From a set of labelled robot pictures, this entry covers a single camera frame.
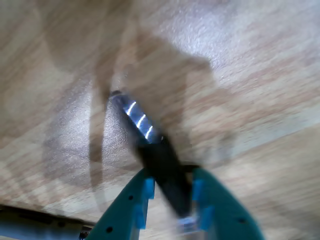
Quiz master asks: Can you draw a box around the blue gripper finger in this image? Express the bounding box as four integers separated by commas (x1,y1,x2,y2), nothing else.
84,168,156,240
191,167,266,240

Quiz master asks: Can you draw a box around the black grip retractable pen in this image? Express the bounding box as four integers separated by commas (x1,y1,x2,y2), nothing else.
109,89,201,235

